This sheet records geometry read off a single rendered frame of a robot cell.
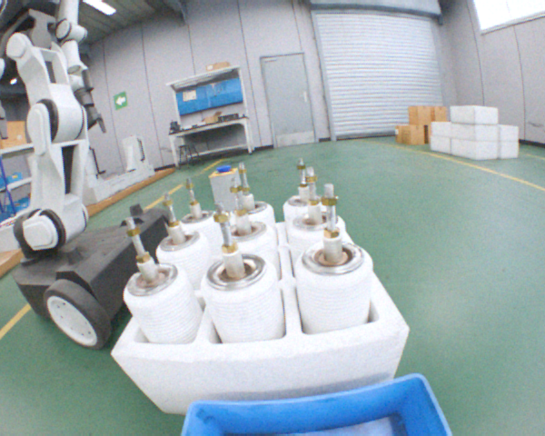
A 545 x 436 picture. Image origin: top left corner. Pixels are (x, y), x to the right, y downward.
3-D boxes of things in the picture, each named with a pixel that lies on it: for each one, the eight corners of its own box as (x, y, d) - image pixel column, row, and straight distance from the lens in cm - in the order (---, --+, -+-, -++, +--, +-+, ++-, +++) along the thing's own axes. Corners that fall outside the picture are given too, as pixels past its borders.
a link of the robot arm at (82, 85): (65, 105, 110) (59, 82, 115) (83, 106, 118) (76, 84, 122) (84, 90, 104) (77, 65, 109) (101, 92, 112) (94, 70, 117)
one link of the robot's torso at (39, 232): (31, 254, 106) (17, 221, 104) (64, 232, 116) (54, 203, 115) (59, 251, 88) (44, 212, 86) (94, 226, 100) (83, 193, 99)
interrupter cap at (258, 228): (246, 247, 35) (245, 243, 35) (213, 239, 40) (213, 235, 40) (276, 227, 40) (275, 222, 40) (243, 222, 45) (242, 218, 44)
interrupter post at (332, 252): (338, 252, 31) (337, 229, 29) (346, 262, 29) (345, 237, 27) (321, 257, 30) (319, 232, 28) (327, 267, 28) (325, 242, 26)
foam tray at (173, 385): (163, 412, 51) (109, 353, 38) (203, 289, 73) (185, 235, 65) (386, 396, 46) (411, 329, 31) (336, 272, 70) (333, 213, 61)
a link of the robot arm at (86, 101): (73, 133, 108) (64, 108, 112) (88, 132, 115) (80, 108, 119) (93, 118, 100) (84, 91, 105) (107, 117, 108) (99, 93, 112)
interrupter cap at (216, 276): (213, 301, 26) (211, 296, 26) (203, 269, 32) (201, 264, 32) (277, 278, 27) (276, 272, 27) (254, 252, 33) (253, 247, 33)
